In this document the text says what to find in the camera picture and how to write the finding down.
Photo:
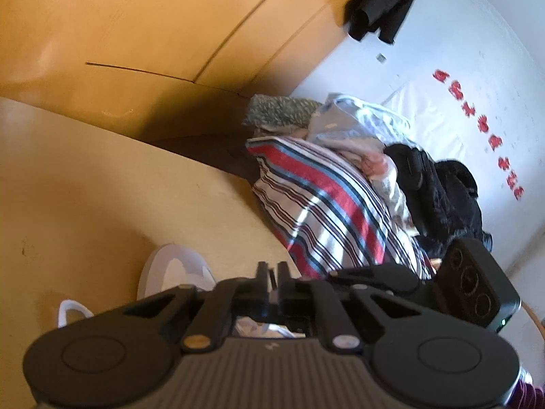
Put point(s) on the striped blanket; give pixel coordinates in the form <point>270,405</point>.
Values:
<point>323,187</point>

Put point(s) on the white sneaker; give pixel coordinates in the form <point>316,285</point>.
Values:
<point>170,268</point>

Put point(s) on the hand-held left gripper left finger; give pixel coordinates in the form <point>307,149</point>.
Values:
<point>262,279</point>

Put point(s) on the short black coat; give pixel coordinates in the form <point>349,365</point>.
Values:
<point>374,8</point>

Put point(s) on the white shoelace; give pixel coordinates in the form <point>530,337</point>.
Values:
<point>73,302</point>

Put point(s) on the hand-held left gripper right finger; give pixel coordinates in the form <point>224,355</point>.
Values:
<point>284,279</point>

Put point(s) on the maroon cloth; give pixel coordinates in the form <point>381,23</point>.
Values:
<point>530,394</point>

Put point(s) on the row of red wall stickers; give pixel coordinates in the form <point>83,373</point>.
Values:
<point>440,76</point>

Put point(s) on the grey leaf-print cloth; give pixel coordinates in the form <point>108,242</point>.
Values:
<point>276,113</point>

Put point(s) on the pink and white garment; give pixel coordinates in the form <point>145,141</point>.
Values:
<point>379,164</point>

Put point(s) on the black fleece jacket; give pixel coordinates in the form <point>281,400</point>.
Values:
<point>438,196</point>

